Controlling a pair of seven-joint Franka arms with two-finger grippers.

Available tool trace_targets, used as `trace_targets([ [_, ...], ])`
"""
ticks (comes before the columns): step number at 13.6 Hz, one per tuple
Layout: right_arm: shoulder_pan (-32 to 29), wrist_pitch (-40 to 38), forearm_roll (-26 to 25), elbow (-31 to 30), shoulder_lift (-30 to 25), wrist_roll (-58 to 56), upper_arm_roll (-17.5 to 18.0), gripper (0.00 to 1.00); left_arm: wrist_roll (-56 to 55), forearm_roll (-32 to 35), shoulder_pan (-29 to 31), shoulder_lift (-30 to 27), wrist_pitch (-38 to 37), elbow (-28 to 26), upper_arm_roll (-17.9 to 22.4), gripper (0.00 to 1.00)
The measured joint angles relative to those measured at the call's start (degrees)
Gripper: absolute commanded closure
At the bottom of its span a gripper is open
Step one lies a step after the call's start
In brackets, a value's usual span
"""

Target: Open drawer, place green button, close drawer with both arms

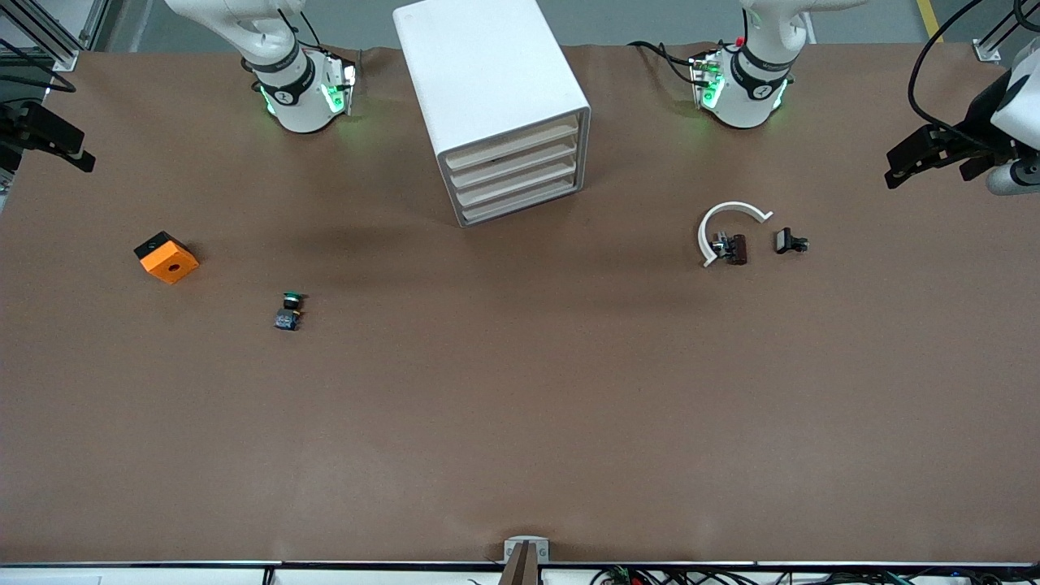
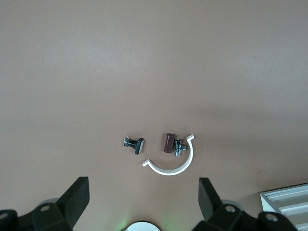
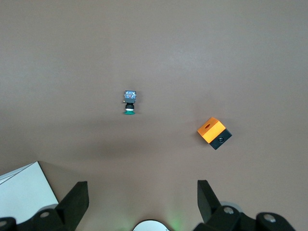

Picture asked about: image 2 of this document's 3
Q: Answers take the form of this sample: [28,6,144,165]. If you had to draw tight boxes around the white curved pipe clip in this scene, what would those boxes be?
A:
[142,134,195,176]

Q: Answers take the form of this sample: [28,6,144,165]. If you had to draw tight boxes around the small black push-button switch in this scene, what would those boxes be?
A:
[122,136,145,156]

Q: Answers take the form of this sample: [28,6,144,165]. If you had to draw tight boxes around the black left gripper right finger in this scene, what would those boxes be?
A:
[192,177,299,231]

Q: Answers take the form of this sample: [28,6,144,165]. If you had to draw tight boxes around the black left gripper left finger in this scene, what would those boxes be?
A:
[0,177,90,231]

